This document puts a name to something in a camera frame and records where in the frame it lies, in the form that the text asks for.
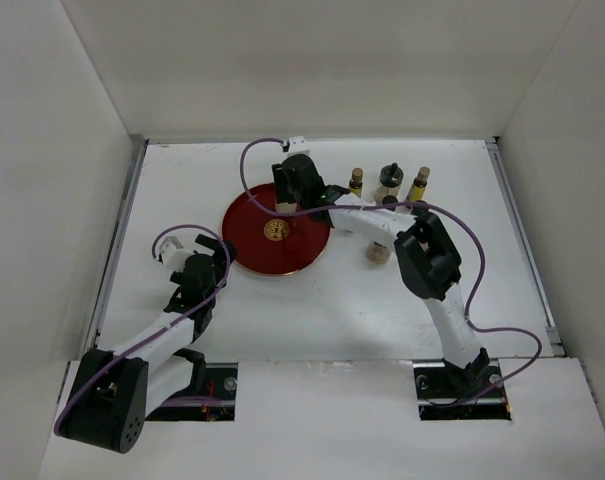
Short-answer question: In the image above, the black knob glass jar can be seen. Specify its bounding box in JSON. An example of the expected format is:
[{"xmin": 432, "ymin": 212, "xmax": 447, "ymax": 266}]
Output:
[{"xmin": 365, "ymin": 241, "xmax": 394, "ymax": 265}]

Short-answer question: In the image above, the yellow cap spice jar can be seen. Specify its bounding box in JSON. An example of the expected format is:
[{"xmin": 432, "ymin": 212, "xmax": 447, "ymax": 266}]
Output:
[{"xmin": 275, "ymin": 201, "xmax": 298, "ymax": 215}]

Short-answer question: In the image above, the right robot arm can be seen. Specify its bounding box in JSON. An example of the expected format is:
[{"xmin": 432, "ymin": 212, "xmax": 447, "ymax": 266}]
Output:
[{"xmin": 272, "ymin": 154, "xmax": 489, "ymax": 396}]

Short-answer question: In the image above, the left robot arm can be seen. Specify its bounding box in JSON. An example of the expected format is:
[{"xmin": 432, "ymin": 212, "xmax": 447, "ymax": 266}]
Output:
[{"xmin": 53, "ymin": 231, "xmax": 236, "ymax": 454}]

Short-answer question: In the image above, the red round tray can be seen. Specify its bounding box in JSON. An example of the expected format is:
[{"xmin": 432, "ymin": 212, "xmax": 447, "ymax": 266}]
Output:
[{"xmin": 222, "ymin": 193, "xmax": 330, "ymax": 276}]

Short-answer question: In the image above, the yellow label bottle left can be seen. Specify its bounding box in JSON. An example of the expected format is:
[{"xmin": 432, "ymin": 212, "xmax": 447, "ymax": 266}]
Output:
[{"xmin": 348, "ymin": 167, "xmax": 363, "ymax": 197}]

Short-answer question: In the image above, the yellow label bottle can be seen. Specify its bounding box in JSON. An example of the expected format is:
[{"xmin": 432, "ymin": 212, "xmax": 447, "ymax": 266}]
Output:
[
  {"xmin": 406, "ymin": 166, "xmax": 430, "ymax": 203},
  {"xmin": 348, "ymin": 167, "xmax": 363, "ymax": 197}
]

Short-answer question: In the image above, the black cap spice middle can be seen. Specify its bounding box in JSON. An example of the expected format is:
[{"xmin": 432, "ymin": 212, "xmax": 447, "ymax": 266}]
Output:
[{"xmin": 382, "ymin": 195, "xmax": 398, "ymax": 205}]

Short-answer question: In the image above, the rear black knob jar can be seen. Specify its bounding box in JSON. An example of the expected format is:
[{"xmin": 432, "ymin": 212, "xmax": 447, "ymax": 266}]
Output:
[{"xmin": 376, "ymin": 163, "xmax": 404, "ymax": 202}]

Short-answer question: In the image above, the yellow label bottle right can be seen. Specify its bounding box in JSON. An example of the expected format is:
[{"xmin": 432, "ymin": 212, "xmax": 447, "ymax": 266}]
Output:
[{"xmin": 406, "ymin": 166, "xmax": 430, "ymax": 203}]

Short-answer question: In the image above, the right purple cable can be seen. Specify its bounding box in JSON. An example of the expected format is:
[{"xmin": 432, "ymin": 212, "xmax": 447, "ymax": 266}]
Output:
[{"xmin": 239, "ymin": 137, "xmax": 543, "ymax": 401}]

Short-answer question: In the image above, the purple cable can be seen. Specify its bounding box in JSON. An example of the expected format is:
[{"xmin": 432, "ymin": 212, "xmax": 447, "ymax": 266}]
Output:
[
  {"xmin": 239, "ymin": 137, "xmax": 543, "ymax": 401},
  {"xmin": 54, "ymin": 224, "xmax": 233, "ymax": 436}
]

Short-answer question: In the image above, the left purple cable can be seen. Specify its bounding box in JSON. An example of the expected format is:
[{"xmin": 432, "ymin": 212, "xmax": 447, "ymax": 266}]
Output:
[{"xmin": 54, "ymin": 224, "xmax": 233, "ymax": 436}]

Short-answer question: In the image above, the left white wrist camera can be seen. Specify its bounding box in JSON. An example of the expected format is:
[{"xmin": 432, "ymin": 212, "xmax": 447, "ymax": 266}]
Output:
[{"xmin": 158, "ymin": 236, "xmax": 191, "ymax": 272}]

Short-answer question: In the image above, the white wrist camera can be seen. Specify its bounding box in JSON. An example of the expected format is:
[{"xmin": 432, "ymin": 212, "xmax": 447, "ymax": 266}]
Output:
[
  {"xmin": 282, "ymin": 136, "xmax": 310, "ymax": 158},
  {"xmin": 158, "ymin": 236, "xmax": 191, "ymax": 272}
]

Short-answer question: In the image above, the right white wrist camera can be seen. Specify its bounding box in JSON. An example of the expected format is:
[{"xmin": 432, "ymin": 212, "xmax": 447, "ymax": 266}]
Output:
[{"xmin": 282, "ymin": 136, "xmax": 310, "ymax": 158}]

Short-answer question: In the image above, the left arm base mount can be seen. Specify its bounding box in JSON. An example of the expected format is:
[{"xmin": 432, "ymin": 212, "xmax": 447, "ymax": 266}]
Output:
[{"xmin": 145, "ymin": 363, "xmax": 239, "ymax": 423}]

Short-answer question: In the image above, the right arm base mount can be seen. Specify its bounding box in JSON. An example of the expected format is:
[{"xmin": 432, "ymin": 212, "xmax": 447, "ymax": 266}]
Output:
[{"xmin": 413, "ymin": 361, "xmax": 512, "ymax": 421}]

